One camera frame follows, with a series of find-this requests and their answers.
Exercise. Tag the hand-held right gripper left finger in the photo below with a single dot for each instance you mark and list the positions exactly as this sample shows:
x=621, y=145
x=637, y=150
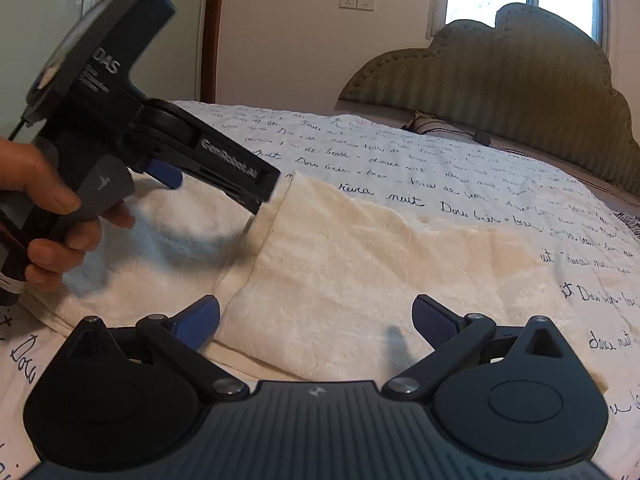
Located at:
x=197, y=321

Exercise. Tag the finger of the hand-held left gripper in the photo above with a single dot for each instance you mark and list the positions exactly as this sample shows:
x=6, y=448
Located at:
x=230, y=160
x=165, y=172

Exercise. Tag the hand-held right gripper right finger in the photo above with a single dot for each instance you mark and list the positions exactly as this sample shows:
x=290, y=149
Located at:
x=432, y=321

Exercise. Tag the cream plush blanket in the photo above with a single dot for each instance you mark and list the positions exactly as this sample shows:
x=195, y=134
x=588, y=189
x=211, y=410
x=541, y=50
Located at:
x=350, y=270

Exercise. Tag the person's left hand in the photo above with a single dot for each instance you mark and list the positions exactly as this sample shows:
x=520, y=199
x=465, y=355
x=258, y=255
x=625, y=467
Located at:
x=30, y=170

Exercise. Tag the flower printed glass door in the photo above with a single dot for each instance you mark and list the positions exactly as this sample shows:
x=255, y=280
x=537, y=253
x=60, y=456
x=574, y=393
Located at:
x=30, y=20

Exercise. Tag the white script printed blanket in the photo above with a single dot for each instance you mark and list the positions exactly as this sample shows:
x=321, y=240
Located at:
x=400, y=160

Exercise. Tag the small black charger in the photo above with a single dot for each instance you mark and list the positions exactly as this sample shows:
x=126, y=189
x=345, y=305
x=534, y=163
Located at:
x=482, y=137

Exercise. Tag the grey striped pillow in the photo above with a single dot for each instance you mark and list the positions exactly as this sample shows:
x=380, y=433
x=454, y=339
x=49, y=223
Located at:
x=440, y=124

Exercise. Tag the black striped pillow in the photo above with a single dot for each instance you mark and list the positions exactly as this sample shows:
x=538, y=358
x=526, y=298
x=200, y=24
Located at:
x=629, y=224

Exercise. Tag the green padded headboard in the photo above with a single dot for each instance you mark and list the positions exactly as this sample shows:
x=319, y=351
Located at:
x=500, y=75

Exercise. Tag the brown wooden door frame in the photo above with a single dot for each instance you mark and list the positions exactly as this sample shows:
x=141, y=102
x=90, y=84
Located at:
x=214, y=30

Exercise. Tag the white wall socket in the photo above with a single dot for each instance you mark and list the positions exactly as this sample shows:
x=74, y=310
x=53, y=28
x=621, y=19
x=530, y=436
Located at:
x=367, y=2
x=348, y=1

